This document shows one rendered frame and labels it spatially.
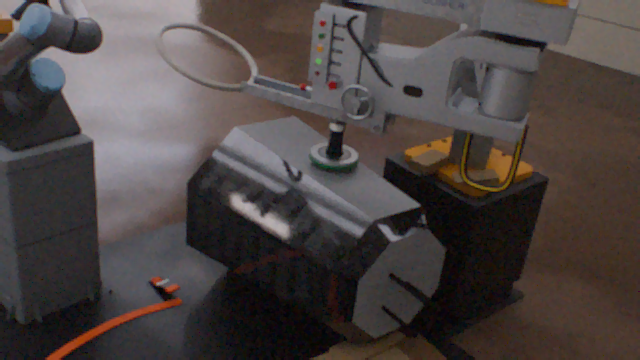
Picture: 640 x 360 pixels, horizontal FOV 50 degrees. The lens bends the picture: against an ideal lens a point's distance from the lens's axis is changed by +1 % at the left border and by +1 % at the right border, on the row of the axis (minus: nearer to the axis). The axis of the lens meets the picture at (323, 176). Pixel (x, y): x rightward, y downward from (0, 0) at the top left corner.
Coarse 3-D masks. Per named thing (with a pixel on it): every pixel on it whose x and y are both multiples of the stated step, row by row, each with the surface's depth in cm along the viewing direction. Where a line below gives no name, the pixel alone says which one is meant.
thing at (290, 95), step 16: (256, 80) 311; (272, 80) 308; (256, 96) 301; (272, 96) 298; (288, 96) 294; (304, 96) 304; (320, 112) 291; (336, 112) 288; (368, 128) 285; (384, 128) 282
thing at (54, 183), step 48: (0, 144) 292; (48, 144) 297; (0, 192) 292; (48, 192) 300; (0, 240) 308; (48, 240) 310; (96, 240) 329; (0, 288) 328; (48, 288) 320; (96, 288) 341
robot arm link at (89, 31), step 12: (60, 0) 263; (72, 0) 256; (72, 12) 248; (84, 12) 248; (84, 24) 232; (96, 24) 239; (84, 36) 230; (96, 36) 235; (72, 48) 230; (84, 48) 233; (96, 48) 239
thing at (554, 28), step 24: (360, 0) 260; (384, 0) 257; (408, 0) 253; (432, 0) 250; (456, 0) 246; (480, 0) 243; (504, 0) 239; (528, 0) 236; (576, 0) 243; (480, 24) 246; (504, 24) 242; (528, 24) 239; (552, 24) 236
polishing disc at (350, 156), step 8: (320, 144) 310; (312, 152) 302; (320, 152) 302; (344, 152) 305; (352, 152) 306; (320, 160) 296; (328, 160) 296; (336, 160) 297; (344, 160) 298; (352, 160) 299
